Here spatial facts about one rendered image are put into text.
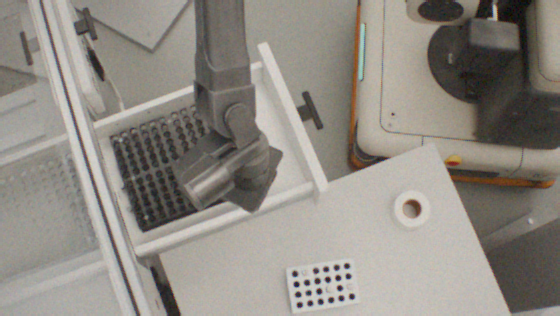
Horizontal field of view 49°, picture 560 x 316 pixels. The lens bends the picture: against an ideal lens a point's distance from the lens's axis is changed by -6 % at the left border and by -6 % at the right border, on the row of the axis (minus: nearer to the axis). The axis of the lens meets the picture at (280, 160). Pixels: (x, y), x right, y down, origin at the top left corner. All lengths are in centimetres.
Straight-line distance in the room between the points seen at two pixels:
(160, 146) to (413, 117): 88
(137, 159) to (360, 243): 44
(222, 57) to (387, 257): 60
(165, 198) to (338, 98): 110
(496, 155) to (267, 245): 87
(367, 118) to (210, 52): 110
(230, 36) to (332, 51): 143
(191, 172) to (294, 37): 143
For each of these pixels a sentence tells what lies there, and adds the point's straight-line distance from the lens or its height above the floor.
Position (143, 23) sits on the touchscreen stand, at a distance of 225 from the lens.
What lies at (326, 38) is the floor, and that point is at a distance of 223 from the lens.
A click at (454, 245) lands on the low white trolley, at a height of 76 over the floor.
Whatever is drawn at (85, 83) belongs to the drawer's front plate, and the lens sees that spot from 119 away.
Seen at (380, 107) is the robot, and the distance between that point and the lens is 185.
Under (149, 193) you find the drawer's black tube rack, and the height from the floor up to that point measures 90.
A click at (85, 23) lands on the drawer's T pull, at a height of 91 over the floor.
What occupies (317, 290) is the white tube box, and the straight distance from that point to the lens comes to 122.
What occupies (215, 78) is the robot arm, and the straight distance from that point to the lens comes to 79.
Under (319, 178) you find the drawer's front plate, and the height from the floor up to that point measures 93.
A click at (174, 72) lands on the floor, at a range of 219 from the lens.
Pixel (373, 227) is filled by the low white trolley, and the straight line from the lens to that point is 126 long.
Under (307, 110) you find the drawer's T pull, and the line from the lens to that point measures 114.
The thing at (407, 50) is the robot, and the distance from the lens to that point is 193.
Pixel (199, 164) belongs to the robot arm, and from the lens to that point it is 83.
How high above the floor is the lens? 198
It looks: 74 degrees down
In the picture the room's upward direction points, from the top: 4 degrees clockwise
